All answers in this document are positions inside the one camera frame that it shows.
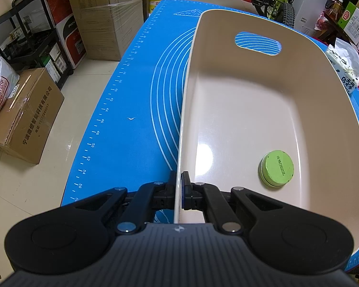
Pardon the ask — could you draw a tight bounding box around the beige plastic storage bin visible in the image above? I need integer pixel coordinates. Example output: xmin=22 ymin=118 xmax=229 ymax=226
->
xmin=178 ymin=9 xmax=359 ymax=249

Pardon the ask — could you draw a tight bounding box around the white tissue pack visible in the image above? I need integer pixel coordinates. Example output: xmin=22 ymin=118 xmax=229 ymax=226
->
xmin=325 ymin=38 xmax=359 ymax=95

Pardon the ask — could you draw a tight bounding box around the large stacked cardboard box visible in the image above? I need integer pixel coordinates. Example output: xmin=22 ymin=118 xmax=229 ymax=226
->
xmin=69 ymin=0 xmax=144 ymax=61

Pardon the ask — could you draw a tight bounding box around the black metal shelf rack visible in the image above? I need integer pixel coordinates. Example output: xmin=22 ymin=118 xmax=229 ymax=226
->
xmin=0 ymin=0 xmax=74 ymax=89

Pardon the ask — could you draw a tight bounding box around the blue silicone baking mat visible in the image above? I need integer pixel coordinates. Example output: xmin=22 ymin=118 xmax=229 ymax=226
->
xmin=62 ymin=0 xmax=359 ymax=268

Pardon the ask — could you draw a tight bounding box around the red white appliance box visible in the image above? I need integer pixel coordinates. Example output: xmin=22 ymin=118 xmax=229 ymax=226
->
xmin=46 ymin=0 xmax=86 ymax=69

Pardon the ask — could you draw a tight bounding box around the green white product box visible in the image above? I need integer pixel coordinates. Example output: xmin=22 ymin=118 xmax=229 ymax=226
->
xmin=338 ymin=2 xmax=359 ymax=45

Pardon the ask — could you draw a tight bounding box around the cardboard box on floor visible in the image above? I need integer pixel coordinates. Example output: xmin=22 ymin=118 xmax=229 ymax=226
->
xmin=0 ymin=68 xmax=64 ymax=164

